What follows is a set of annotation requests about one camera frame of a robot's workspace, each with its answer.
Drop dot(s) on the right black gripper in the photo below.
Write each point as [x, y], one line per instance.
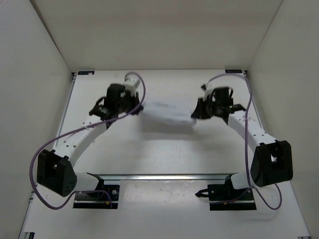
[199, 112]

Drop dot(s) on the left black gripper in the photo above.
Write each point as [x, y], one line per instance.
[136, 100]

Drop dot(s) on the white skirt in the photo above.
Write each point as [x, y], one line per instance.
[166, 112]

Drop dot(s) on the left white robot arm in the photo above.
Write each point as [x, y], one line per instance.
[55, 168]

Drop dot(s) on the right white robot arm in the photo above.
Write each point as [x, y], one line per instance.
[272, 159]

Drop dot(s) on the right blue corner label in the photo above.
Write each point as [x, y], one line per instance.
[233, 71]

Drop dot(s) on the blue corner label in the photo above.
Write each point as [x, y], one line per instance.
[86, 73]
[233, 71]

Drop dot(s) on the left blue corner label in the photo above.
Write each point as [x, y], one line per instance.
[86, 73]

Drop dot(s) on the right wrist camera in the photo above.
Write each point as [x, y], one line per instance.
[208, 89]

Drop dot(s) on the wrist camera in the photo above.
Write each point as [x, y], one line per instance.
[131, 84]
[208, 89]

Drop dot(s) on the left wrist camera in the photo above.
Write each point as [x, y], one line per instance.
[131, 84]

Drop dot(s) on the aluminium front rail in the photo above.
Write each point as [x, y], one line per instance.
[162, 177]

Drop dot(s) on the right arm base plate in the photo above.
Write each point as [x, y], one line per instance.
[223, 198]

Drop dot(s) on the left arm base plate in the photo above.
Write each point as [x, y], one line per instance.
[99, 200]

